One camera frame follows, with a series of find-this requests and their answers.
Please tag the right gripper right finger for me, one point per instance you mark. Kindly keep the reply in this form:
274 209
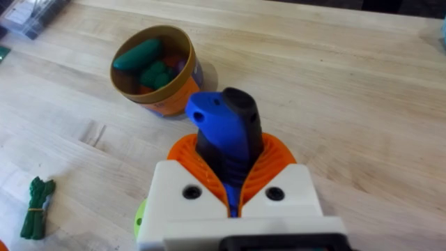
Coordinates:
292 195

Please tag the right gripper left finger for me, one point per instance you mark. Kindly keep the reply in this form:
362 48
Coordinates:
174 195

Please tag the blue electric screwdriver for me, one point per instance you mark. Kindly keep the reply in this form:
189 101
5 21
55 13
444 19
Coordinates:
226 136

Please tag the green disc with holes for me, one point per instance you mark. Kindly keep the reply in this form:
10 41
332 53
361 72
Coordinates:
140 218

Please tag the orange toy tub with toys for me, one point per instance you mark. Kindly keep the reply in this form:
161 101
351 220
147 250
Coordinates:
157 69

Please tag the green toy asparagus bundle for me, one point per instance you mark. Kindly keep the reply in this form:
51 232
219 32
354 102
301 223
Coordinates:
37 209

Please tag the orange ribbed wedge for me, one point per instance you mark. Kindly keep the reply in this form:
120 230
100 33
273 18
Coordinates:
2 246

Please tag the clear plastic box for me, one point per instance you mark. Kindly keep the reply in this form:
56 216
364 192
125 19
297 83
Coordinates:
29 14

